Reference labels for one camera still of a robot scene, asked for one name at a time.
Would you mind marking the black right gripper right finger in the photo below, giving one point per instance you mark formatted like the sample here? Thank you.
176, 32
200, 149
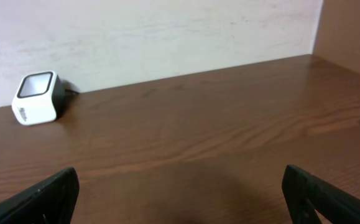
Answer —
307, 196

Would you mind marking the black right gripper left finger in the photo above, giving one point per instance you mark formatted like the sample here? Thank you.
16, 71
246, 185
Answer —
52, 200

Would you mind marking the white barcode scanner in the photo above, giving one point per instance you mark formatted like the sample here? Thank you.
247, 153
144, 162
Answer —
40, 98

